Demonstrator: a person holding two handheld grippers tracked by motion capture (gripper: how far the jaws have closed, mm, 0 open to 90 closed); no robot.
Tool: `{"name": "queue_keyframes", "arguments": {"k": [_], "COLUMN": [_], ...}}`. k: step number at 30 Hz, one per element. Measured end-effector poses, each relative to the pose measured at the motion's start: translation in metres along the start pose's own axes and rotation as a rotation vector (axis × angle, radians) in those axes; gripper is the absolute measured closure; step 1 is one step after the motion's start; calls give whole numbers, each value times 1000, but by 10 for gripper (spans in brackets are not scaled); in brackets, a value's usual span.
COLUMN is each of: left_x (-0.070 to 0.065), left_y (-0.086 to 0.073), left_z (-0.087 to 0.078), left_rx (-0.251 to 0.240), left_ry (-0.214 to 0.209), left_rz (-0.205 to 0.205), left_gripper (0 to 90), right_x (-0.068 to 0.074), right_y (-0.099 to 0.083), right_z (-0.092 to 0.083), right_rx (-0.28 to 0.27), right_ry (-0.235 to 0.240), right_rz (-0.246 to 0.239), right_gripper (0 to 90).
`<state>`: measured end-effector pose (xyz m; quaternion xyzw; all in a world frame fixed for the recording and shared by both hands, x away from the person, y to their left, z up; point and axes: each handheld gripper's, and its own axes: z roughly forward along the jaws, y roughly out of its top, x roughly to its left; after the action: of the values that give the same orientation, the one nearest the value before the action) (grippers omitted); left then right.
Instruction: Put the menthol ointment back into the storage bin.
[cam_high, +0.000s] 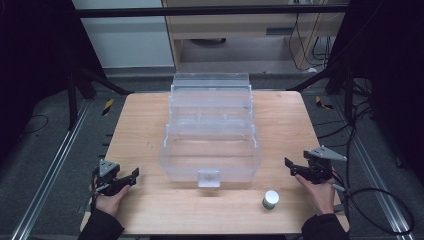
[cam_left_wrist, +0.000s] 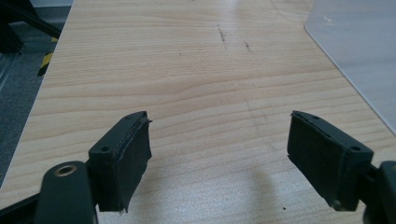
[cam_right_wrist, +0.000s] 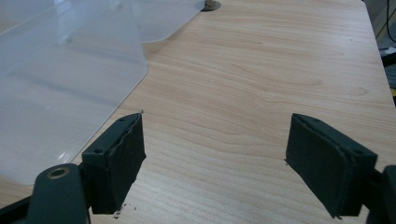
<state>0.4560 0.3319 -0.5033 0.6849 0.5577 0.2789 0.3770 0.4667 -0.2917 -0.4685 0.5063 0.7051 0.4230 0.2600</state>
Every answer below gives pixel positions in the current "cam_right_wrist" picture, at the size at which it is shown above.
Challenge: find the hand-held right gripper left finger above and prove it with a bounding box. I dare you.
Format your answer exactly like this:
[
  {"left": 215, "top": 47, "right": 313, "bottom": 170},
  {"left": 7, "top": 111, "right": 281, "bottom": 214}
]
[{"left": 81, "top": 112, "right": 148, "bottom": 216}]

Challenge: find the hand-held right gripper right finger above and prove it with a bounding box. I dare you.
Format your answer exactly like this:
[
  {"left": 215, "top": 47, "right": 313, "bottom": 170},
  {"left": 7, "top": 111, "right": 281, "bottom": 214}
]
[{"left": 284, "top": 112, "right": 378, "bottom": 218}]

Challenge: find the translucent white plastic sheet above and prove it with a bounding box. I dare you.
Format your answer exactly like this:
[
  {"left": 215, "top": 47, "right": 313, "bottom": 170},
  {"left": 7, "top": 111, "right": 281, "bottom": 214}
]
[
  {"left": 0, "top": 0, "right": 149, "bottom": 187},
  {"left": 118, "top": 0, "right": 206, "bottom": 44}
]

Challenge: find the round metal grommet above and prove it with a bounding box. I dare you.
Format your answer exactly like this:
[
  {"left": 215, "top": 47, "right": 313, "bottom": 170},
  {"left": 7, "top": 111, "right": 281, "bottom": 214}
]
[{"left": 201, "top": 0, "right": 222, "bottom": 12}]

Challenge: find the black cable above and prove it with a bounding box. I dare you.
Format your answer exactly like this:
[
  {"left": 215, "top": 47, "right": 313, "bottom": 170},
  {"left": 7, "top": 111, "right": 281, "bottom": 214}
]
[{"left": 385, "top": 0, "right": 396, "bottom": 45}]

